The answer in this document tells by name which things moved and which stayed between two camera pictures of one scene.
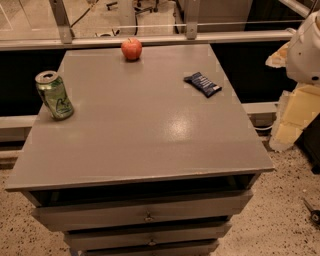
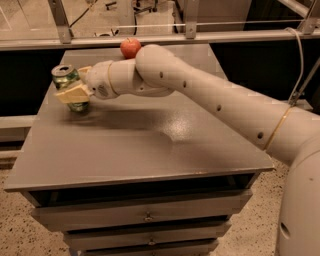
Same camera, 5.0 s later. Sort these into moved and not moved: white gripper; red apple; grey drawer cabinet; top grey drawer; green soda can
Moved: white gripper; green soda can
Not moved: grey drawer cabinet; red apple; top grey drawer
